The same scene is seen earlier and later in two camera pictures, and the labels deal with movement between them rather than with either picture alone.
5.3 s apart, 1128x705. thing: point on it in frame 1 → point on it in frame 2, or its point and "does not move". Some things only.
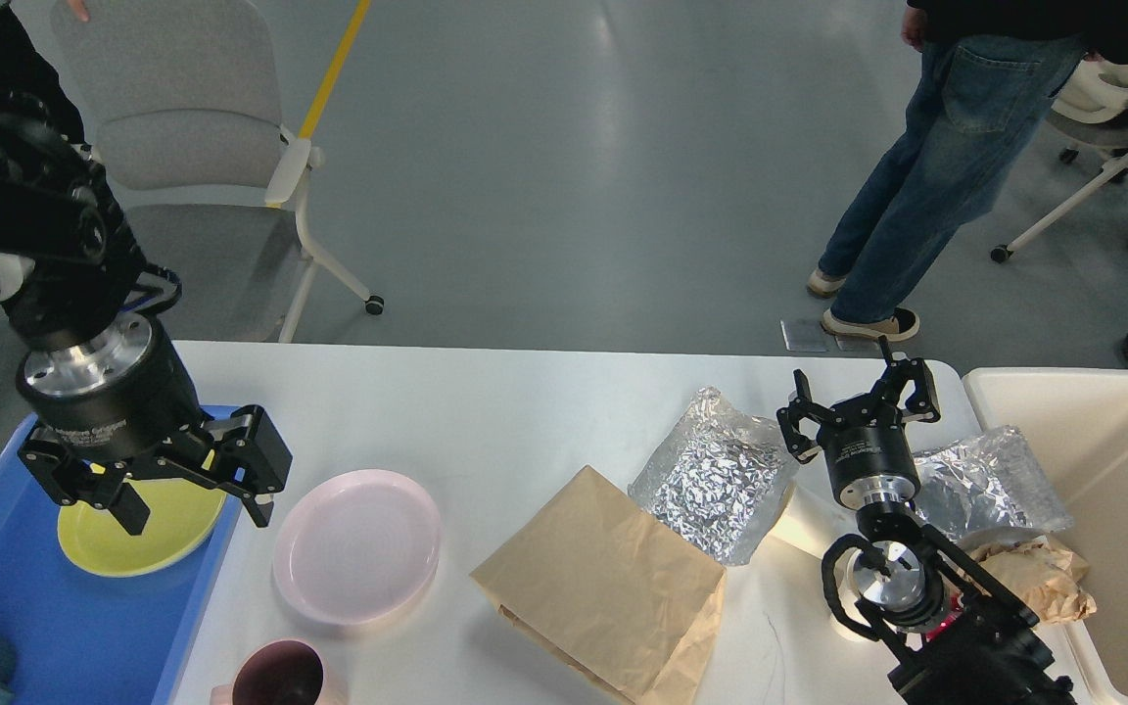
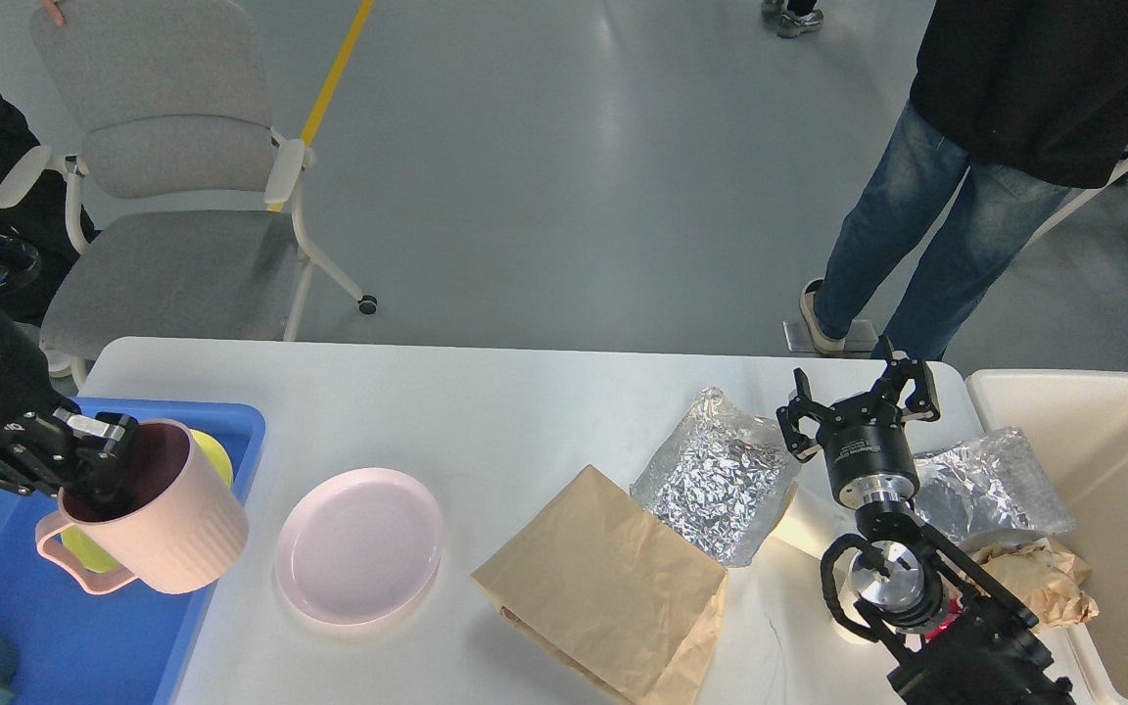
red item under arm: (956, 609) does not move
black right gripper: (865, 442) does not move
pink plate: (356, 545) does not move
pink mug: (278, 673) → (178, 527)
